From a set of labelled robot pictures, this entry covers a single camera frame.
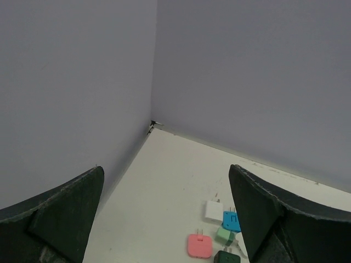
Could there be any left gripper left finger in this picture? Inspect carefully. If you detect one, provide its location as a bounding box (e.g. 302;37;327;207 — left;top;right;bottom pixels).
1;166;104;262

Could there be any white charger plug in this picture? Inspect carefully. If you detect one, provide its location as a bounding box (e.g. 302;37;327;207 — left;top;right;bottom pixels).
203;199;224;225

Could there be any pink adapter plug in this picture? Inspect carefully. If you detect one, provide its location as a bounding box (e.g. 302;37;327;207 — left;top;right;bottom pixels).
186;229;213;259

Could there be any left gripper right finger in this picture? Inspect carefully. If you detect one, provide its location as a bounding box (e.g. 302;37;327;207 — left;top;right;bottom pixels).
229;164;350;262

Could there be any dark green cube charger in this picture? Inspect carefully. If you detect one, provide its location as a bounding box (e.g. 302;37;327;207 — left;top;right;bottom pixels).
213;247;241;263

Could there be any light green plug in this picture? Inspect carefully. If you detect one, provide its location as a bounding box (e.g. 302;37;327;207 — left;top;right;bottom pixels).
214;226;240;247

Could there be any white folding extension socket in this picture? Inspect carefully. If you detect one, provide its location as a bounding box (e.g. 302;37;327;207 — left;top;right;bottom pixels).
234;232;248;259

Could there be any blue adapter plug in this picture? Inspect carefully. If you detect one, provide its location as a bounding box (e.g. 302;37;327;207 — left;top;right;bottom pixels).
222;208;241;233

